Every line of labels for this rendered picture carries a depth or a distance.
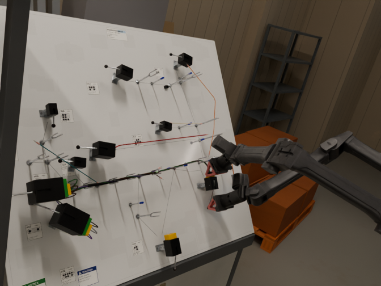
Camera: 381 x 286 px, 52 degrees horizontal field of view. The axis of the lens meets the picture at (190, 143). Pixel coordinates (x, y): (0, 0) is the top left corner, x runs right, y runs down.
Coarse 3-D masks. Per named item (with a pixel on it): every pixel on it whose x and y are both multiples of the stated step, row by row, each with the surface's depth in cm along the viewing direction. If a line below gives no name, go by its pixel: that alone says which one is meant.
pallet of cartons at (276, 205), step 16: (272, 128) 439; (256, 144) 371; (256, 176) 363; (272, 176) 387; (304, 176) 409; (288, 192) 360; (304, 192) 370; (256, 208) 345; (272, 208) 336; (288, 208) 334; (304, 208) 405; (256, 224) 347; (272, 224) 338; (288, 224) 363; (272, 240) 337
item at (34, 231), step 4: (32, 224) 124; (36, 224) 125; (40, 224) 126; (28, 228) 123; (32, 228) 124; (36, 228) 125; (40, 228) 126; (28, 232) 123; (32, 232) 124; (36, 232) 124; (40, 232) 125; (28, 236) 123; (32, 236) 123; (36, 236) 124; (40, 236) 125; (28, 240) 122
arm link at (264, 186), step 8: (320, 144) 161; (328, 144) 160; (336, 144) 159; (312, 152) 163; (320, 152) 161; (320, 160) 160; (328, 160) 163; (280, 176) 160; (288, 176) 159; (296, 176) 160; (256, 184) 159; (264, 184) 159; (272, 184) 158; (280, 184) 158; (288, 184) 161; (264, 192) 156; (272, 192) 159; (256, 200) 157; (264, 200) 160
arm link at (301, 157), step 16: (288, 144) 112; (272, 160) 114; (288, 160) 108; (304, 160) 108; (320, 176) 108; (336, 176) 108; (336, 192) 108; (352, 192) 107; (368, 192) 107; (368, 208) 106
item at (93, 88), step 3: (87, 84) 148; (90, 84) 149; (93, 84) 150; (96, 84) 151; (87, 87) 148; (90, 87) 149; (93, 87) 150; (96, 87) 151; (90, 90) 149; (93, 90) 150; (96, 90) 151; (90, 93) 148; (93, 93) 149; (96, 93) 150; (99, 93) 151
